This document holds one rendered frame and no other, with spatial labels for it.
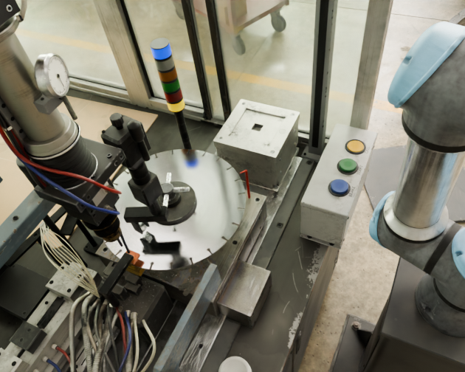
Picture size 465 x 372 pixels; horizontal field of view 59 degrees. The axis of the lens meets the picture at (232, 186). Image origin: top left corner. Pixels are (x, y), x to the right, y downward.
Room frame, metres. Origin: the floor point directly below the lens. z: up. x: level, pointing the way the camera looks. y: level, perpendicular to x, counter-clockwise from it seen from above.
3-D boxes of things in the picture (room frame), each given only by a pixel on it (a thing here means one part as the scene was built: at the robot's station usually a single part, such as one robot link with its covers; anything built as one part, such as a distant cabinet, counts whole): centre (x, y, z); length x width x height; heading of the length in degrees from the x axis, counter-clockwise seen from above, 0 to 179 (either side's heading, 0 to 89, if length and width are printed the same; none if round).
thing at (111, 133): (0.50, 0.16, 1.17); 0.06 x 0.05 x 0.20; 138
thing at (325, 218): (0.64, -0.27, 0.82); 0.28 x 0.11 x 0.15; 147
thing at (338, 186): (0.58, -0.24, 0.90); 0.04 x 0.04 x 0.02
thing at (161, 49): (0.88, 0.11, 1.14); 0.05 x 0.04 x 0.03; 57
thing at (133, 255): (0.41, 0.25, 0.95); 0.10 x 0.03 x 0.07; 147
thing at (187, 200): (0.57, 0.14, 0.96); 0.11 x 0.11 x 0.03
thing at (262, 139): (0.82, -0.09, 0.82); 0.18 x 0.18 x 0.15; 57
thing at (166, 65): (0.88, 0.11, 1.11); 0.05 x 0.04 x 0.03; 57
